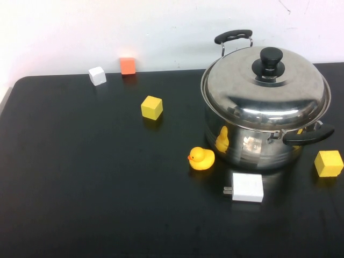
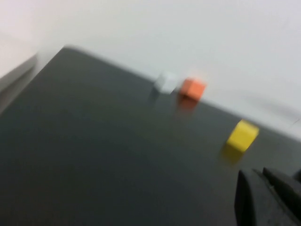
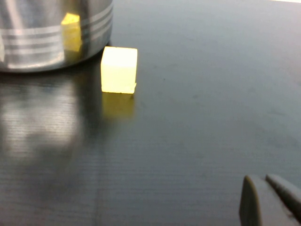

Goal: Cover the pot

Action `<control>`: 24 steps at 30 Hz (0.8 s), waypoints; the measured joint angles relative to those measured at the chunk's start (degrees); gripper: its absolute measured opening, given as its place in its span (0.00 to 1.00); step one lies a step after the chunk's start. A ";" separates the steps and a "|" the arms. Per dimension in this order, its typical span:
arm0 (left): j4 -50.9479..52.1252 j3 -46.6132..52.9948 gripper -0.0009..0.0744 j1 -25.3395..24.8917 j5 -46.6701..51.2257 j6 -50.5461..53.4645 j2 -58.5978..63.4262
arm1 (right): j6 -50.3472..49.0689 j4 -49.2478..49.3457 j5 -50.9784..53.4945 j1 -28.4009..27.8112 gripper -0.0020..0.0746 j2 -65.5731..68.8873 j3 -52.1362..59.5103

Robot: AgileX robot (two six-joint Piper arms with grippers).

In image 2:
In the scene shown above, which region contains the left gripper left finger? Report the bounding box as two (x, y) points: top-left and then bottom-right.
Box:
(234, 169), (299, 226)

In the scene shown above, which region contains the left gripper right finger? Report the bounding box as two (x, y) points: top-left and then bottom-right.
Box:
(261, 166), (301, 226)

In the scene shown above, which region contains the yellow foam cube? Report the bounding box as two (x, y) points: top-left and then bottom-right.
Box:
(223, 119), (260, 156)

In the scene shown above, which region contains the orange foam cube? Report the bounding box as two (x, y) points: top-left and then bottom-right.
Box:
(177, 77), (207, 104)

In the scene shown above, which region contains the white foam cube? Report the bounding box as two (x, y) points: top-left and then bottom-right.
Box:
(154, 72), (178, 95)

